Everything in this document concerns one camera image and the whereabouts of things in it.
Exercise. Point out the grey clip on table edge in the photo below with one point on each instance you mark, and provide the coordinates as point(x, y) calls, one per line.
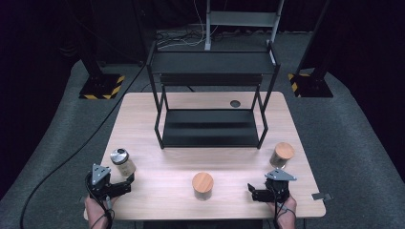
point(322, 196)

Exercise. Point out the wooden cylinder container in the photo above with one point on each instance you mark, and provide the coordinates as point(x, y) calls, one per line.
point(202, 186)

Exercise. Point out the tall jar with wooden lid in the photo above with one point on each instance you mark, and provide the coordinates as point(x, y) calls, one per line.
point(281, 155)

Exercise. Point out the round black table grommet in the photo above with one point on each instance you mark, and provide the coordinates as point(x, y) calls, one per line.
point(235, 103)

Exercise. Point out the small black object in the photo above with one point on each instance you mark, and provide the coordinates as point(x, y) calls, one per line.
point(210, 127)

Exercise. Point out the glass jar with metal lid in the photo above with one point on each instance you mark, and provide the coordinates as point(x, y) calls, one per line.
point(123, 162)

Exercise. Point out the person's left hand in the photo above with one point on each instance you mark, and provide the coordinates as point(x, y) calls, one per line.
point(95, 207)

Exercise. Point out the black stand with striped base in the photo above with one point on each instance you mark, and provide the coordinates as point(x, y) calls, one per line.
point(101, 86)
point(310, 85)

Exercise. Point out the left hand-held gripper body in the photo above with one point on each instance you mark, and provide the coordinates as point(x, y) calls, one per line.
point(102, 187)

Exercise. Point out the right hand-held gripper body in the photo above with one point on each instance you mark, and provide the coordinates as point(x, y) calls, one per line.
point(277, 188)

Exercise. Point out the person's right hand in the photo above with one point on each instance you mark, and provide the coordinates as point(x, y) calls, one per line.
point(287, 208)

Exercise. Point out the grey metal frame stand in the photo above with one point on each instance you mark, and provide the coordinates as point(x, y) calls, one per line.
point(242, 18)

